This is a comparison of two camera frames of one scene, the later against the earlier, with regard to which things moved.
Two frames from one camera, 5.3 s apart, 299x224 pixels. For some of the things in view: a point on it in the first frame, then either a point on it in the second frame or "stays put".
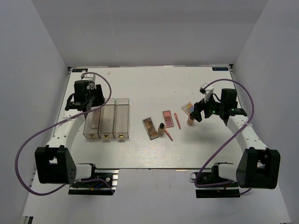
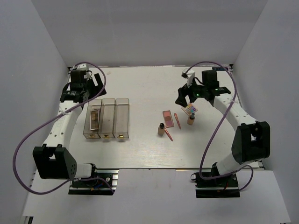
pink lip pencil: (167, 133) stays put
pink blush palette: (168, 119) stays put
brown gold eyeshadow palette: (150, 129) to (95, 120)
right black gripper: (198, 107) to (182, 92)
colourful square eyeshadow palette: (188, 108) stays put
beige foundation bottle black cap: (161, 129) stays put
